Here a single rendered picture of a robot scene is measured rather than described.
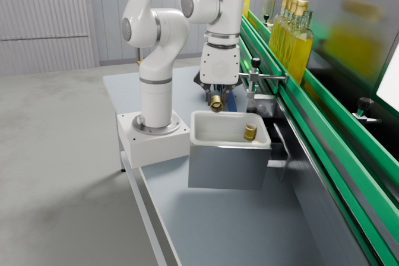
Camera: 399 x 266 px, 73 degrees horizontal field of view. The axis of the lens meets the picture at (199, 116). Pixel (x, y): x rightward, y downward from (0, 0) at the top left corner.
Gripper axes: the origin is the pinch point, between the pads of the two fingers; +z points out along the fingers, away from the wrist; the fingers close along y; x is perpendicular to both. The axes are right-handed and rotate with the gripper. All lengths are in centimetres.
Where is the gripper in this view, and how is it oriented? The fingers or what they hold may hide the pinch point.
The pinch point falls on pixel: (216, 97)
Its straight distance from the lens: 76.4
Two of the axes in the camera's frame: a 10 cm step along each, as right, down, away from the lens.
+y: 10.0, 0.4, 0.5
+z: -0.6, 8.7, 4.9
